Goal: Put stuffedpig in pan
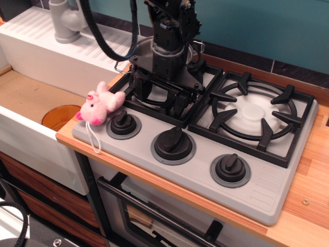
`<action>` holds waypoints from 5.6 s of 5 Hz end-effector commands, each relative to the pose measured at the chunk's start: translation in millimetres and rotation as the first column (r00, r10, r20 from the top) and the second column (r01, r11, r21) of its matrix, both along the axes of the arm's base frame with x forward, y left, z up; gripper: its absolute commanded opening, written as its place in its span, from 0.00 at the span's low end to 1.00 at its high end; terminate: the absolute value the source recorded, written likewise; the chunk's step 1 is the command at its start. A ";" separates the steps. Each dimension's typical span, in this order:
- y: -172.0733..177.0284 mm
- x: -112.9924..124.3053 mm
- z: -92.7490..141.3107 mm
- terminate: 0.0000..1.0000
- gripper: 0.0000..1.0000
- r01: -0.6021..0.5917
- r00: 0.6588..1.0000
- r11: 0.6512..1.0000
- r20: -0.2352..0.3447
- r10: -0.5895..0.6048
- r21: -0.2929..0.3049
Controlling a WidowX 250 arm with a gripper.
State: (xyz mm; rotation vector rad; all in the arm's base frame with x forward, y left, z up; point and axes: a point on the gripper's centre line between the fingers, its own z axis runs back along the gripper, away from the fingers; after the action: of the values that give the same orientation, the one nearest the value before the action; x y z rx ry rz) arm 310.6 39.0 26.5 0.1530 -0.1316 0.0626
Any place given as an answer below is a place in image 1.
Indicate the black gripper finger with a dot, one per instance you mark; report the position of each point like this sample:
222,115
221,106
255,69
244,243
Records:
182,101
142,89

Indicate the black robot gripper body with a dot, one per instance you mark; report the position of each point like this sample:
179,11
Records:
186,83

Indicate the pink stuffed pig toy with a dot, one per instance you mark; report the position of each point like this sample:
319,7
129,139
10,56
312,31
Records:
99,104

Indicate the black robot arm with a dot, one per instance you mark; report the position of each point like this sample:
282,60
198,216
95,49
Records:
174,20

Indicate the stainless steel pan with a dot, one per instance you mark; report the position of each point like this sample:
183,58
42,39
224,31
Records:
167,60

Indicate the black right burner grate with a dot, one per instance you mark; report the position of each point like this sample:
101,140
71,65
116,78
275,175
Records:
264,120

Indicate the black burner grate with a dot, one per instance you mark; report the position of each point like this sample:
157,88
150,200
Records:
264,120
160,106

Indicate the black left burner grate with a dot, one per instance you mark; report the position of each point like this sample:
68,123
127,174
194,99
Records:
160,106

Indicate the black left stove knob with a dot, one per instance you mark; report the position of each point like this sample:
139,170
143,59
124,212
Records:
123,126

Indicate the black stove knob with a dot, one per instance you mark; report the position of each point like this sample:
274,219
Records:
123,126
230,171
173,147

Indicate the black middle stove knob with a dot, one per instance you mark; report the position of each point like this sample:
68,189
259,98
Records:
173,147

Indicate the black right stove knob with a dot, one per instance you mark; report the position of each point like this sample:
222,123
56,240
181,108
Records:
230,171

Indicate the orange plastic cup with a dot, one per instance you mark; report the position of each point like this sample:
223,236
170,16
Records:
56,118

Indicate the grey toy faucet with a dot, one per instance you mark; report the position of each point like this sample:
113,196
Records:
67,22

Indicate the grey toy stove top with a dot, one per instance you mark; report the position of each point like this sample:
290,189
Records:
261,198

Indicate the toy oven door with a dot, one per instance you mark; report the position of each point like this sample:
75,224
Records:
148,217

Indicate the wooden drawer front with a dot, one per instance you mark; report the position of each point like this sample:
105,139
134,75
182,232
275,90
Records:
61,207

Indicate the black oven door handle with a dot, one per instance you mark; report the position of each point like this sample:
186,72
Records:
114,187

